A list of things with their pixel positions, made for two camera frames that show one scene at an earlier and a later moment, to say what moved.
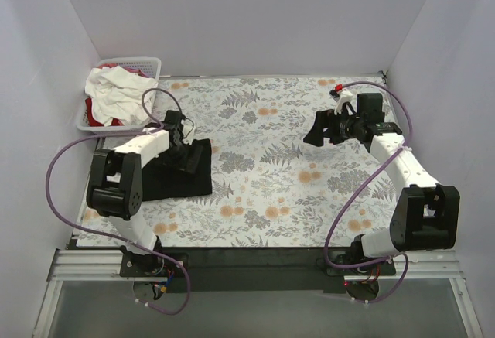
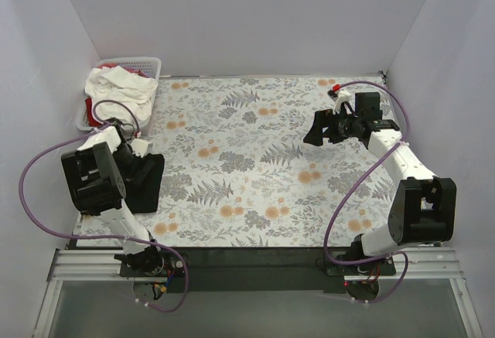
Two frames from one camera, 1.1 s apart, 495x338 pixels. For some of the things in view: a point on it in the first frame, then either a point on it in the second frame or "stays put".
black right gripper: (332, 129) stays put
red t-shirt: (90, 114) stays put
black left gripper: (189, 152) -> (138, 175)
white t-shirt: (117, 93) stays put
